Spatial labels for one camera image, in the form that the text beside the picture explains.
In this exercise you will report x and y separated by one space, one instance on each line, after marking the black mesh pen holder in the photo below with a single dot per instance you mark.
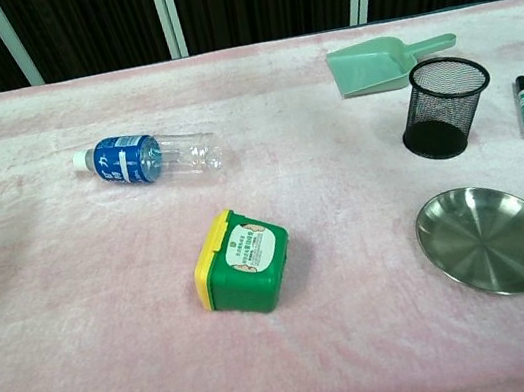
446 115

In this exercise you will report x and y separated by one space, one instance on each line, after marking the green box with yellow lid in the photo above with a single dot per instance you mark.
249 279

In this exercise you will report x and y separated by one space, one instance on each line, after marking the clear bottle with blue label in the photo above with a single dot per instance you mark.
126 161

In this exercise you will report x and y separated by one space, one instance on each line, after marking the mint green plastic dustpan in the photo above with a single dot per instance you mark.
366 68

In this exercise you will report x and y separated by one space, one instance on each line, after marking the pink fleece table cloth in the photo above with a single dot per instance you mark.
118 358

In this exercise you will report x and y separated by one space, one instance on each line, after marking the round stainless steel plate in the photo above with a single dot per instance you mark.
490 239

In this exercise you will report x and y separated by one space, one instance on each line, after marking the slanted white frame post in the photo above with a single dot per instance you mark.
15 46

